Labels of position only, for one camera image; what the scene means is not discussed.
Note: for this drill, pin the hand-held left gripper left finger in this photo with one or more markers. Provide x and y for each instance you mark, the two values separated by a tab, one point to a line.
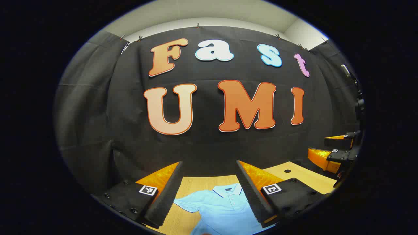
166	199

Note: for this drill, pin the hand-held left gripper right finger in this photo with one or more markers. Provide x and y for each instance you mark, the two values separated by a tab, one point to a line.
253	199

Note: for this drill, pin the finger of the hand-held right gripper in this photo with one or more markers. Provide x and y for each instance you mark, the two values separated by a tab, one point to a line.
338	143
339	156

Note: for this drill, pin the light blue T-shirt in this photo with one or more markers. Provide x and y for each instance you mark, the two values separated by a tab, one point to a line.
222	212

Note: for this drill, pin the black backdrop cloth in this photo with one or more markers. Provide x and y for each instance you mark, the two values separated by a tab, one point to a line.
209	147

